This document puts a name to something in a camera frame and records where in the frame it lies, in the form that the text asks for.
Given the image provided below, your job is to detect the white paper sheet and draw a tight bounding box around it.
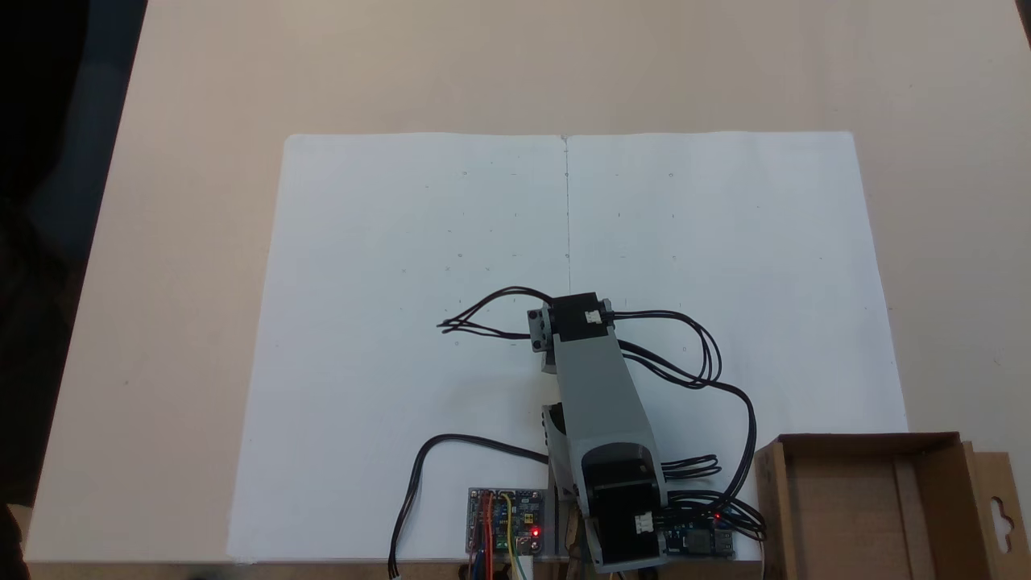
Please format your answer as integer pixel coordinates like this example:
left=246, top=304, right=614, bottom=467
left=564, top=131, right=911, bottom=563
left=228, top=133, right=569, bottom=563

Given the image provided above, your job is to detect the blue circuit board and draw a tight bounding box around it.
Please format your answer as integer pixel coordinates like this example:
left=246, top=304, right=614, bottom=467
left=660, top=507, right=738, bottom=558

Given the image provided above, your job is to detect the brown cardboard box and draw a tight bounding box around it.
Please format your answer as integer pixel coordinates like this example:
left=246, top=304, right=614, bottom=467
left=753, top=433, right=1020, bottom=580

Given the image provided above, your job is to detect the thin black cable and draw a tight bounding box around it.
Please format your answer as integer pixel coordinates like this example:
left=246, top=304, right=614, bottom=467
left=389, top=435, right=550, bottom=579
left=612, top=310, right=723, bottom=389
left=660, top=455, right=721, bottom=481
left=437, top=286, right=557, bottom=341
left=616, top=342, right=766, bottom=542

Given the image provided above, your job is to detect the circuit board with coloured wires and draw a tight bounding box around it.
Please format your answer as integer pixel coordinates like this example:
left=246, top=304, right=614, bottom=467
left=466, top=486, right=558, bottom=558

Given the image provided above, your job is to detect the yellow jumper wire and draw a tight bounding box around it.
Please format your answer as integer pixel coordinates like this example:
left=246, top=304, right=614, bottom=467
left=499, top=493, right=518, bottom=580

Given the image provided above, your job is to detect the orange jumper wire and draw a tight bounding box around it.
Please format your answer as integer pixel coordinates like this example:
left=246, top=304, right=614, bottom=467
left=479, top=493, right=494, bottom=580

